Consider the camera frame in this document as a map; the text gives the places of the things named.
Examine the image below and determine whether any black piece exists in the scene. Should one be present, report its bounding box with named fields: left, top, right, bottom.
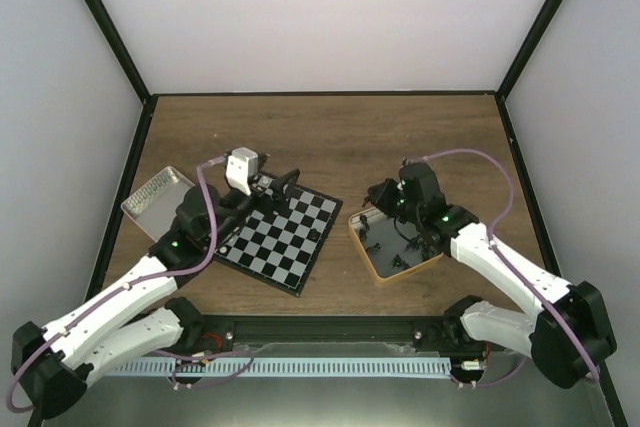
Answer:
left=308, top=229, right=320, bottom=241

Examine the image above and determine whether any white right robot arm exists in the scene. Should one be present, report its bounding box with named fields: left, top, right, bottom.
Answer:
left=365, top=161, right=617, bottom=389

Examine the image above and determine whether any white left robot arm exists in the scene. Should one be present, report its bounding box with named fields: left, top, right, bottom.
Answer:
left=6, top=148, right=300, bottom=420

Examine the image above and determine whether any tan metal tray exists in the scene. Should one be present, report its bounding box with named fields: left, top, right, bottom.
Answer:
left=347, top=207, right=443, bottom=287

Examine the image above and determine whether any black white chessboard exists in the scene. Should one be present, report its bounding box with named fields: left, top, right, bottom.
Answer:
left=214, top=185, right=343, bottom=297

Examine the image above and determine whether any silver metal tray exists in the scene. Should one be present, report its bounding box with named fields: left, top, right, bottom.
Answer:
left=121, top=166, right=195, bottom=241

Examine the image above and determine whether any light blue slotted strip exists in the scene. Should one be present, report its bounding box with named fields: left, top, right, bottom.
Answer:
left=110, top=357, right=451, bottom=379

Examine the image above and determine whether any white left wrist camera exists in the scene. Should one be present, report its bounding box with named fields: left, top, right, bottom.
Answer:
left=225, top=147, right=259, bottom=196

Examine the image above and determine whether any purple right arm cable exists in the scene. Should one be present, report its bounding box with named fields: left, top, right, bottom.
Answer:
left=404, top=148, right=601, bottom=385

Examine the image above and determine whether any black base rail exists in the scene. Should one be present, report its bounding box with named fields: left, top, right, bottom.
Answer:
left=174, top=314, right=506, bottom=354

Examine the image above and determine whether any black enclosure frame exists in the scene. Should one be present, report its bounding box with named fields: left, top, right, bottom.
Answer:
left=83, top=0, right=629, bottom=426

